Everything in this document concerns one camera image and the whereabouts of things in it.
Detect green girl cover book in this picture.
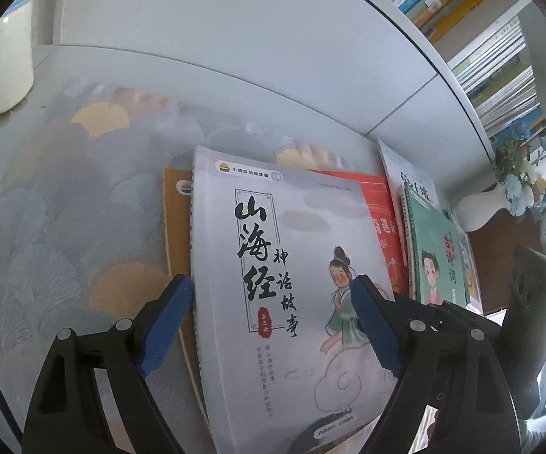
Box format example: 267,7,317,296
401,182,469,308

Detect white ceramic vase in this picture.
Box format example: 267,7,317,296
454,183,510,233

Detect comic Analects book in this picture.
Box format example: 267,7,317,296
445,209,482,316

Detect grey mythology storybook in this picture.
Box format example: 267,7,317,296
191,146,396,453

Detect blue artificial flowers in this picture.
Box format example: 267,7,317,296
492,120,546,217

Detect shelf book row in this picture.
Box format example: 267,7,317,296
389,0,546,143

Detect white cup blue lid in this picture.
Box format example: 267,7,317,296
0,0,34,115

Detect brown wooden side cabinet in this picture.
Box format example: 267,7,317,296
468,209,546,315

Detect orange fables book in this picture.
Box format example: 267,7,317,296
162,168,208,423

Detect white bookshelf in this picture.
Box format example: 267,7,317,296
31,0,546,200

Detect meadow cover novel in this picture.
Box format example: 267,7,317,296
378,140,440,211

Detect red puppet adventure book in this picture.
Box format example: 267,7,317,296
320,170,410,297

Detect patterned ginkgo tablecloth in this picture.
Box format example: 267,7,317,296
0,83,358,419

